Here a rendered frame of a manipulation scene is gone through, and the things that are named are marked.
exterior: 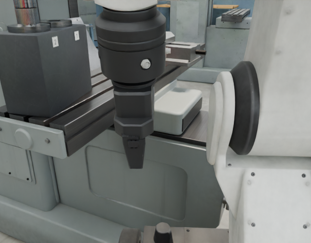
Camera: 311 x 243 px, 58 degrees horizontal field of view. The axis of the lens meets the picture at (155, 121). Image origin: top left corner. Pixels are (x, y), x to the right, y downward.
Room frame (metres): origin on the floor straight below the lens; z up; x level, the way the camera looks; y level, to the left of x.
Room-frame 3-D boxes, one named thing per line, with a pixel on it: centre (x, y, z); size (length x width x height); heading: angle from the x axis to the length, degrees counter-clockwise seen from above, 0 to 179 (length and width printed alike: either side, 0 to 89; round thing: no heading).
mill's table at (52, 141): (1.15, 0.06, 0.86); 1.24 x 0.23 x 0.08; 156
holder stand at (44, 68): (0.72, 0.27, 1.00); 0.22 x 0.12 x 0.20; 166
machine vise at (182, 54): (1.24, -0.01, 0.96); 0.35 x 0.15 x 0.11; 64
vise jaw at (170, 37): (1.22, -0.03, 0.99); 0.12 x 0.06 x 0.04; 154
